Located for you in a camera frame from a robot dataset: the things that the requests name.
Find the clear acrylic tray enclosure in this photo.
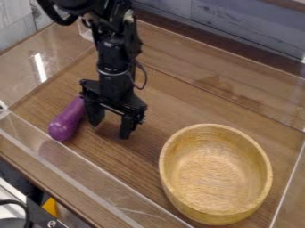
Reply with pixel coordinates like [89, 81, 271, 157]
[0, 23, 305, 228]

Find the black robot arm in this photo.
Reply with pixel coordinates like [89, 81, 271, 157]
[38, 0, 148, 142]

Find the brown wooden bowl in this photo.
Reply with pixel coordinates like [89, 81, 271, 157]
[158, 124, 273, 225]

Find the black cable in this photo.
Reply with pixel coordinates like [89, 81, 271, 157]
[0, 199, 34, 228]

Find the purple toy eggplant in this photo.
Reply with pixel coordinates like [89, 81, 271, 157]
[49, 96, 85, 142]

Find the black and yellow device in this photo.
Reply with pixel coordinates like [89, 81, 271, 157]
[0, 175, 73, 228]

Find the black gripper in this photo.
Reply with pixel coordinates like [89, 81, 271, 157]
[81, 66, 148, 139]

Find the clear acrylic corner bracket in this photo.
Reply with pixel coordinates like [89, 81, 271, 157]
[77, 19, 93, 42]

